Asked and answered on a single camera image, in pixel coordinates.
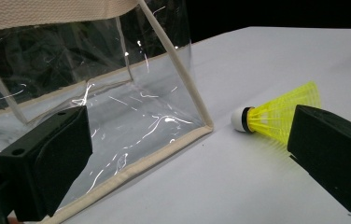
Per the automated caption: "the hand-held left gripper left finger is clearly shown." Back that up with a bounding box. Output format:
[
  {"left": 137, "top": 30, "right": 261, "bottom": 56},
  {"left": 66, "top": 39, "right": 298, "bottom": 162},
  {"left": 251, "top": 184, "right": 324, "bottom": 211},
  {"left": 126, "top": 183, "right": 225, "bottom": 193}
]
[{"left": 0, "top": 105, "right": 93, "bottom": 222}]

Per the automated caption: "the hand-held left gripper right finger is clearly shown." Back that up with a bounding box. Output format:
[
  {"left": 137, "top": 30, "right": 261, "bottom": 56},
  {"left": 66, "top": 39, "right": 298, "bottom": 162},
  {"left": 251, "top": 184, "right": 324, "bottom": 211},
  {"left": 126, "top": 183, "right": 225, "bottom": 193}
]
[{"left": 287, "top": 105, "right": 351, "bottom": 220}]

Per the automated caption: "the yellow plastic shuttlecock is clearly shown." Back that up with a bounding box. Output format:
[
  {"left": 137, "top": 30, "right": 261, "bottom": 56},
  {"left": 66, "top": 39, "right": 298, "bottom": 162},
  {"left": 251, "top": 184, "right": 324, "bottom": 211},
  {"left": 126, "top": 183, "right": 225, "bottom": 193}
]
[{"left": 231, "top": 81, "right": 322, "bottom": 146}]

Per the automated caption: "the clear plastic bag beige trim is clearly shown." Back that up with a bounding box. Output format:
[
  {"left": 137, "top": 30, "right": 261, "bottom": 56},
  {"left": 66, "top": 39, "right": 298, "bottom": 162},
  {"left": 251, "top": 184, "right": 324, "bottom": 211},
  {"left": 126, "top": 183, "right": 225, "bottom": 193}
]
[{"left": 0, "top": 0, "right": 215, "bottom": 224}]

